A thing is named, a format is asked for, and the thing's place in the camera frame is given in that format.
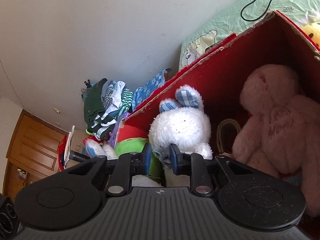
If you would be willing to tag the green plush toy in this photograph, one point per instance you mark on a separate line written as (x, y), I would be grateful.
(130, 147)

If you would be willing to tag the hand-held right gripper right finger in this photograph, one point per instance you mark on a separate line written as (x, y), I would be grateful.
(175, 162)

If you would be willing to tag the pale green printed bedsheet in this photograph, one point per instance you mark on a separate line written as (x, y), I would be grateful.
(225, 17)

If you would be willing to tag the pink plush bear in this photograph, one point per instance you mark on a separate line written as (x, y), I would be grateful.
(275, 120)

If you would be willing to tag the blue floral towel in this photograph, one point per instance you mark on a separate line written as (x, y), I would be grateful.
(147, 90)

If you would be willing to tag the white patterned garment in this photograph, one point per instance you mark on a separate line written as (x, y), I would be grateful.
(116, 87)

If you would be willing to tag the yellow and pink plush toy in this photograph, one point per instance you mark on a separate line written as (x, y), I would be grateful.
(313, 31)

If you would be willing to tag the wooden door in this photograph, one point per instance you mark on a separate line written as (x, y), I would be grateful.
(32, 142)

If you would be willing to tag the white rabbit plush toy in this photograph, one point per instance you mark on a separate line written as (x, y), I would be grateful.
(180, 125)
(107, 151)

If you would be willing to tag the black binder clip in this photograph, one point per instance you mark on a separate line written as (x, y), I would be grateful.
(87, 82)

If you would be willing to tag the red container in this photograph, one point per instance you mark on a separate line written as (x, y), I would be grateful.
(62, 152)

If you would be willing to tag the red cardboard box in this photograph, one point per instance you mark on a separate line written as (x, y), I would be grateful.
(225, 80)

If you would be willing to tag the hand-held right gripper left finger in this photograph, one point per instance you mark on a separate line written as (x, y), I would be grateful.
(147, 158)

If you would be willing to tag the white papers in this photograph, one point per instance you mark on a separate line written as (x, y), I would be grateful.
(70, 140)

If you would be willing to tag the dark green garment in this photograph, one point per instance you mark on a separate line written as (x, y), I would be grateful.
(93, 102)

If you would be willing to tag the green white striped garment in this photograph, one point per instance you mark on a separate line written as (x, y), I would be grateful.
(126, 100)

